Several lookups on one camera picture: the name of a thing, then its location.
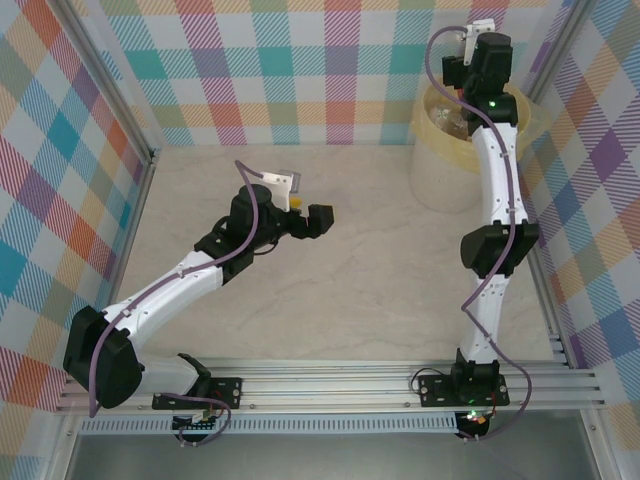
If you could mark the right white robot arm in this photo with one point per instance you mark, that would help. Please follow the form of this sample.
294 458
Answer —
495 175

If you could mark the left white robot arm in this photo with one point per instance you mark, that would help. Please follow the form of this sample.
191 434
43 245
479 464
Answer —
170 295

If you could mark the left aluminium frame post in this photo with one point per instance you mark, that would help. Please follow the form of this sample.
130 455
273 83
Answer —
114 85

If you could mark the brown swirl drink bottle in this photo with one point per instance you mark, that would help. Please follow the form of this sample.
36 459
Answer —
457 129

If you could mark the right black mount plate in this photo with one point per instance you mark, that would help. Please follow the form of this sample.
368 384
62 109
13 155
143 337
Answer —
435 390

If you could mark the right aluminium side rail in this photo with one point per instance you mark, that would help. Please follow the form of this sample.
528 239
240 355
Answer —
559 345

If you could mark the left aluminium side rail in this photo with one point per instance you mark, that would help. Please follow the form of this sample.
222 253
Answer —
138 210

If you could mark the left black mount plate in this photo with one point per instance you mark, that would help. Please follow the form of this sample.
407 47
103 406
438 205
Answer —
230 392

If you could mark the small yellow object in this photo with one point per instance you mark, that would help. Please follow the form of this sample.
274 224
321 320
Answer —
296 201

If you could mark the aluminium frame post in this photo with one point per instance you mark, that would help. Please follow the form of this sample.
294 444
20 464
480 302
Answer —
114 85
552 50

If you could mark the right aluminium frame post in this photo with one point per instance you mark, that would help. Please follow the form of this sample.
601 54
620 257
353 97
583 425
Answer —
552 50

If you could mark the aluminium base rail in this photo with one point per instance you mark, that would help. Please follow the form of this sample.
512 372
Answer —
325 385

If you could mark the left controller circuit board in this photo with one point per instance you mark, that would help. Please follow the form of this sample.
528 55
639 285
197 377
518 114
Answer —
200 420

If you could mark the controller circuit board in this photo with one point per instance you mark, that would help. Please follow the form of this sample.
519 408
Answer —
200 420
475 419

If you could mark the yellow round bin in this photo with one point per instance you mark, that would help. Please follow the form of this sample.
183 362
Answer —
440 147

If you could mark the right controller circuit board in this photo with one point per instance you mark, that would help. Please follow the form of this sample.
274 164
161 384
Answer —
475 419

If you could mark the black mount plate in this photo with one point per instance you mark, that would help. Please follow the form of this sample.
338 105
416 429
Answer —
435 390
230 392

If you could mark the aluminium side rail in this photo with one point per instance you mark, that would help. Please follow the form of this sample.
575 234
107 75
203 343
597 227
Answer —
138 210
559 345

